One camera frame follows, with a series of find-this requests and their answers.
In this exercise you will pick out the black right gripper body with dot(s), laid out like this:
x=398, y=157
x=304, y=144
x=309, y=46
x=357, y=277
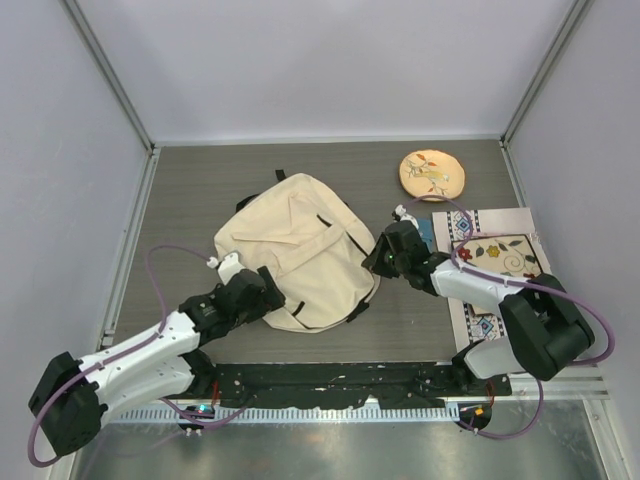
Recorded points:
x=396, y=264

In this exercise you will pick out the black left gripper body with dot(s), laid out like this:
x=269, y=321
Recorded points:
x=259, y=307

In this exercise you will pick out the cream canvas backpack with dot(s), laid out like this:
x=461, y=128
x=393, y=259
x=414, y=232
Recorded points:
x=312, y=244

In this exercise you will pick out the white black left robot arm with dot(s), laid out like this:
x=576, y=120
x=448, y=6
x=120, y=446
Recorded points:
x=76, y=398

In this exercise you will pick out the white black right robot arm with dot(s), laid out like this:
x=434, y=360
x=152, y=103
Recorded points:
x=545, y=331

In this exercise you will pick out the small blue wallet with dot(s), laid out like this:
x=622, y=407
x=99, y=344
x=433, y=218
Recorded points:
x=425, y=229

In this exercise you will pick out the round bird pattern plate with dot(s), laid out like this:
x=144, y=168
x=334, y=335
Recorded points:
x=432, y=172

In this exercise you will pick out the patterned white placemat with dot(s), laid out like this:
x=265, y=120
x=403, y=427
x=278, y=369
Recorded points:
x=471, y=323

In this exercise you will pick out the square flower pattern plate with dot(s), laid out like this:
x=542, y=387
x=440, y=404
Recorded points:
x=508, y=255

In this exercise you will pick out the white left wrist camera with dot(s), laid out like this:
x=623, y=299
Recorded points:
x=226, y=267

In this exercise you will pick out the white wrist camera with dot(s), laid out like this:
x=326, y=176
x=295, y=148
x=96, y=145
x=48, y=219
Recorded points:
x=400, y=213
x=226, y=267

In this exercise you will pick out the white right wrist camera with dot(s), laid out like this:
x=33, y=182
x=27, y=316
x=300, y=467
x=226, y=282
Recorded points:
x=400, y=213

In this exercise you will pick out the white slotted cable duct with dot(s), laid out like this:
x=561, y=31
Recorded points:
x=370, y=412

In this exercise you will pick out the black mounting base plate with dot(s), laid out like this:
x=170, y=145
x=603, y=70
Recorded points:
x=395, y=385

